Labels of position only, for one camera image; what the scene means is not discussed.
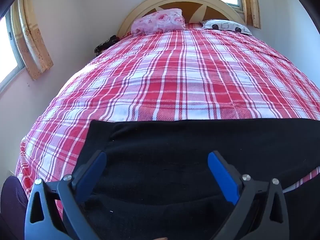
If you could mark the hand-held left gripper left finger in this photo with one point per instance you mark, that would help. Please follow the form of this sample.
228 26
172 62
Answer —
92 172

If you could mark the black pants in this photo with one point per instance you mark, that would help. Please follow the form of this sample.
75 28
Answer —
162 155

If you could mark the red plaid bedspread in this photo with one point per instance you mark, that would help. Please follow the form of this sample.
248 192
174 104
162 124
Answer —
175 80

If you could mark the pink floral pillow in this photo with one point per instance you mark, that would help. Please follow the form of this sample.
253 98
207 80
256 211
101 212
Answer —
160 20

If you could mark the dark floral cloth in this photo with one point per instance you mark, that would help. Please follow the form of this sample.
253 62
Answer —
105 45

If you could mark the white patterned pillow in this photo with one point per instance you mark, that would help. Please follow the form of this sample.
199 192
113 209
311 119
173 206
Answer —
225 25

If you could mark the cream wooden headboard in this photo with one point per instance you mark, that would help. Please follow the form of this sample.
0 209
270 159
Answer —
150 2

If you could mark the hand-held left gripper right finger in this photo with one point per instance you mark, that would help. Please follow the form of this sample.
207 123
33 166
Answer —
222 177

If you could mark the dark purple cloth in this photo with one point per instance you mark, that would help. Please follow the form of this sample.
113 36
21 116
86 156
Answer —
12 205

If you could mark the side window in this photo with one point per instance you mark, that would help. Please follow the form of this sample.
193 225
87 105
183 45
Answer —
7 55

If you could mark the yellow patterned curtain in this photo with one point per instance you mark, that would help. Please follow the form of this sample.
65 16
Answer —
32 47
250 5

